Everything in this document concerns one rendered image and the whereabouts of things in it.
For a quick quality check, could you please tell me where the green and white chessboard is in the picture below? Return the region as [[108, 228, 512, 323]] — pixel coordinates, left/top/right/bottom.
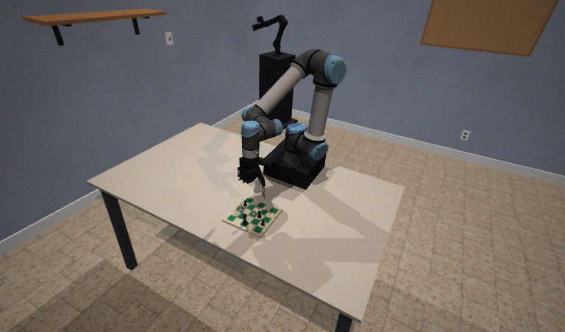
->
[[222, 195, 282, 237]]

